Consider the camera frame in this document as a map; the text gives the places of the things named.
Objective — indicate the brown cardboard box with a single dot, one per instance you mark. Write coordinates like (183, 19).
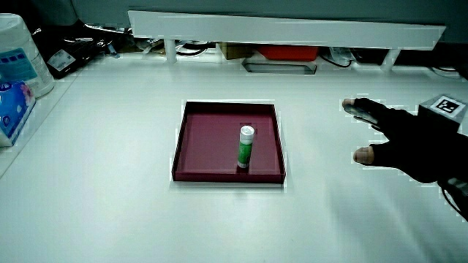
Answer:
(235, 50)

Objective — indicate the red box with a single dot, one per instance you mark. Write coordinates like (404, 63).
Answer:
(289, 52)

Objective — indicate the blue tissue pack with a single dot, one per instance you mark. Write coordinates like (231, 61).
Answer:
(12, 109)

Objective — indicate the person's right hand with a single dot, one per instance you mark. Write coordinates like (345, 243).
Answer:
(409, 146)

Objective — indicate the white desk shelf riser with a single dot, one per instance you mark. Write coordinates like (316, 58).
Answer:
(278, 31)

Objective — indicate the white wet wipes canister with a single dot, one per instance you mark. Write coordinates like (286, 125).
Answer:
(22, 51)

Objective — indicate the maroon square tray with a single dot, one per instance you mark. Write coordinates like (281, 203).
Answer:
(208, 146)

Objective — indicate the clear plastic bag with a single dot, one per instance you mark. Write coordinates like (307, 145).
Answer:
(340, 53)

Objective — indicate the grey flat tray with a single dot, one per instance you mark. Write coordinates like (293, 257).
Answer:
(279, 67)

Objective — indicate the black plastic bag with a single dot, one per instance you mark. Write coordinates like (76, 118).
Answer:
(67, 47)

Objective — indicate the green and white glue stick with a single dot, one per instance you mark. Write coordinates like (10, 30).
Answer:
(245, 148)

